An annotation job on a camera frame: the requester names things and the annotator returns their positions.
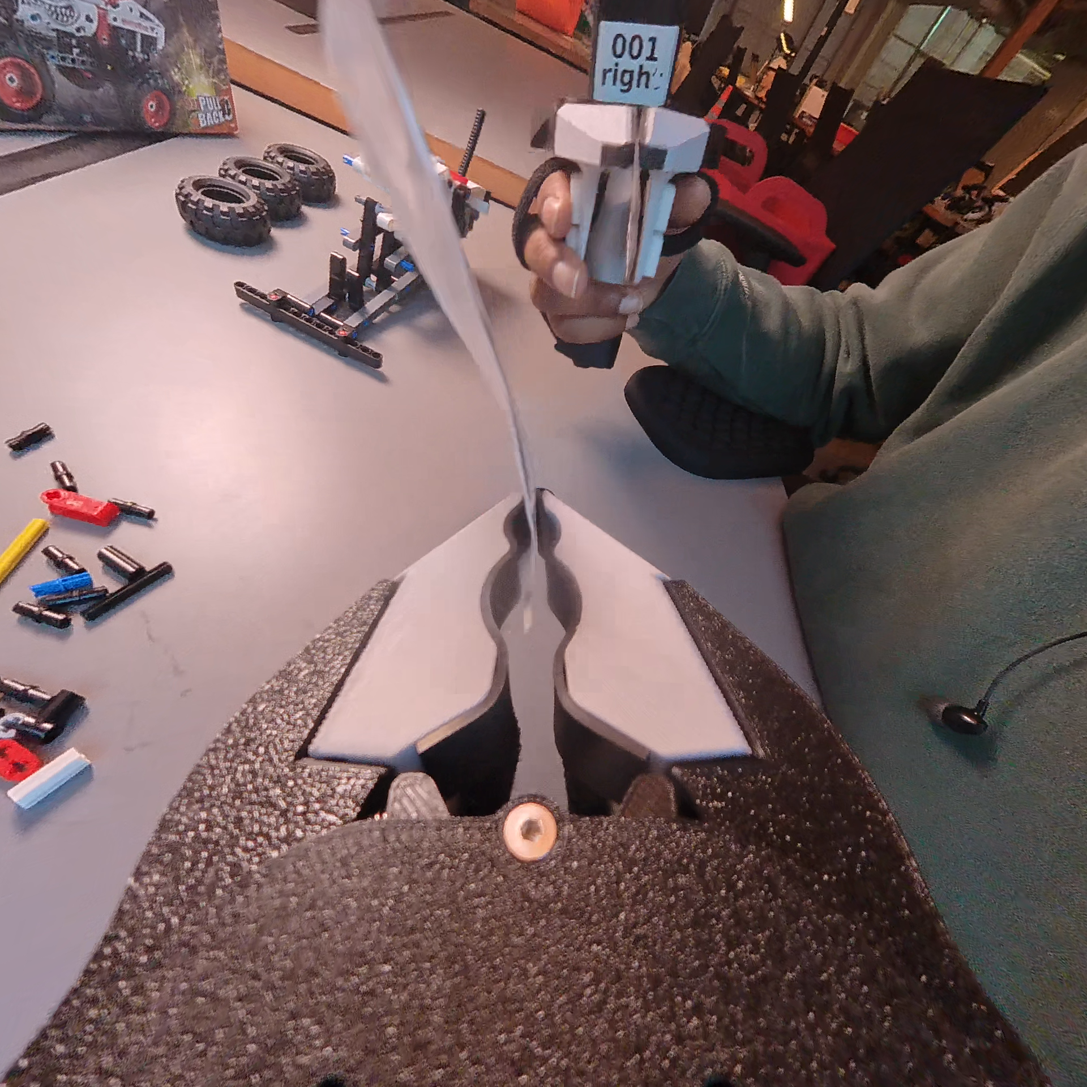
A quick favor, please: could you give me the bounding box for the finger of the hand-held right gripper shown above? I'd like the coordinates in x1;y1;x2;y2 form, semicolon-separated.
637;104;712;287
550;100;638;285

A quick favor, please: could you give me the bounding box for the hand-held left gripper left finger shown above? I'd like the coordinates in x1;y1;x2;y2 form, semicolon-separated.
306;494;523;761

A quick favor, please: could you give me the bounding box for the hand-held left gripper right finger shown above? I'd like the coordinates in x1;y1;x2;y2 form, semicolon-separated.
540;489;756;763

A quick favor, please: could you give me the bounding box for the paper instruction booklet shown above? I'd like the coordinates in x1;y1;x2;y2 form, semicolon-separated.
318;0;545;634

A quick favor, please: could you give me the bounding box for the person's right forearm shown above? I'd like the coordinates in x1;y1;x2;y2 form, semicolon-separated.
632;144;1087;451

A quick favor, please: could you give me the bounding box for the orange background crate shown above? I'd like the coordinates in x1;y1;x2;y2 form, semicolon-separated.
513;0;589;37

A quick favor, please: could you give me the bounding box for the red office chair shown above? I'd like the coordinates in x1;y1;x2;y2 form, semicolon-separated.
705;119;838;290

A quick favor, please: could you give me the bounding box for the black toy tyre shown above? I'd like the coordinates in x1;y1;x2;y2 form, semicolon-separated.
219;155;303;224
263;143;339;205
176;176;273;249

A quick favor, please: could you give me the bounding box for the person's green sweatshirt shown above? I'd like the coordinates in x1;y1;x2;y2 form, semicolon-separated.
781;408;1087;1087

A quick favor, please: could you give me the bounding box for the toy truck chassis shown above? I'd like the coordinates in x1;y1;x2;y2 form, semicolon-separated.
235;109;495;370

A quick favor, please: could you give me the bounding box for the pile of small toy bricks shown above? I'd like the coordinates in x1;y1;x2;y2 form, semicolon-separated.
0;422;175;810

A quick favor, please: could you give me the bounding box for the toy truck set box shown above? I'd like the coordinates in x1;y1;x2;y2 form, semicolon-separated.
0;0;239;137

